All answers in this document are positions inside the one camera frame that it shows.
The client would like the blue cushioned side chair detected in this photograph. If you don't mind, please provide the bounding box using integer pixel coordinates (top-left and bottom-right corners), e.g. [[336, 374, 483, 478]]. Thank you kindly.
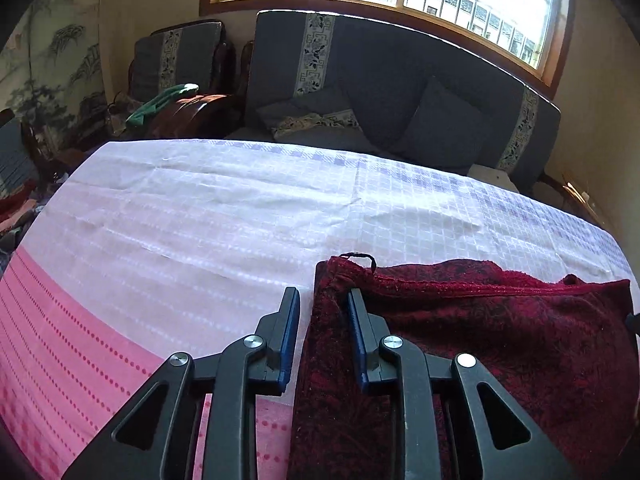
[[0, 108, 39, 198]]

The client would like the blue grey armchair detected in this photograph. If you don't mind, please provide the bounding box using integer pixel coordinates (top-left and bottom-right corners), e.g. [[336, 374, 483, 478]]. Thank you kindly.
[[128, 20, 235, 102]]

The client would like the blue grey patterned sofa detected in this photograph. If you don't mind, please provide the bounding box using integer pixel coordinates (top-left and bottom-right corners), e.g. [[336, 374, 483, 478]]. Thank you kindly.
[[235, 10, 561, 194]]

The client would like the painted folding screen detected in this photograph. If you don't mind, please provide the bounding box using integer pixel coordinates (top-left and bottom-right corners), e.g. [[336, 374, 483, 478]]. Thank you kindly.
[[1, 0, 106, 152]]

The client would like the dark red floral sweater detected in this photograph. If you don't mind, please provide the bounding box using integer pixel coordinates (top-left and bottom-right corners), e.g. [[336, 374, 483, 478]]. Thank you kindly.
[[288, 257, 639, 479]]

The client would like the blue throw pillow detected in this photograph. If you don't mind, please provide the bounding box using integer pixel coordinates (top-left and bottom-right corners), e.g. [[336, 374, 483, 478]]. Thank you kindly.
[[388, 77, 491, 174]]

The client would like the round wooden side table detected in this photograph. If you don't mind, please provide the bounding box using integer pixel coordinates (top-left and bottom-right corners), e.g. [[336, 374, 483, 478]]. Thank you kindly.
[[538, 172, 608, 230]]

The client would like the small blue cushion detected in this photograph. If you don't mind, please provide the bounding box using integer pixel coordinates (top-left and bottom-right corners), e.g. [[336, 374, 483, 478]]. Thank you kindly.
[[256, 86, 362, 141]]

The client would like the pink white checked bedsheet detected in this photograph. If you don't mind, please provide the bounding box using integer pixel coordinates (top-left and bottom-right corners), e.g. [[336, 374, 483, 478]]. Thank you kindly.
[[1, 140, 632, 479]]

